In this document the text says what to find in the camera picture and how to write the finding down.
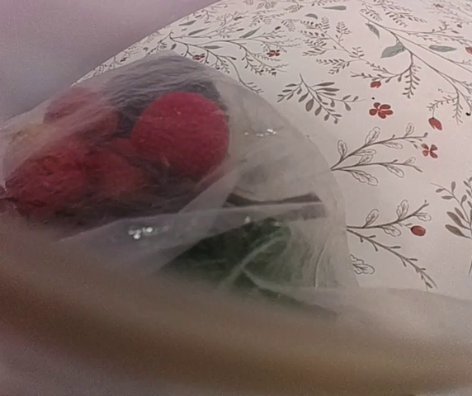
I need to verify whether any clear zip top bag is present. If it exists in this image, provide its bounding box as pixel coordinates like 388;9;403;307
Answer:
0;53;472;395

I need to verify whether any red fake apple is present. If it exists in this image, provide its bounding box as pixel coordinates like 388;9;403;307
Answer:
130;92;229;180

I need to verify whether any fake strawberry bunch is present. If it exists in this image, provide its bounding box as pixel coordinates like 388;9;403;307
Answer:
3;87;152;219

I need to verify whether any floral table mat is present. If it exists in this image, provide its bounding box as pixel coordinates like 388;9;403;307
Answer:
94;1;472;299

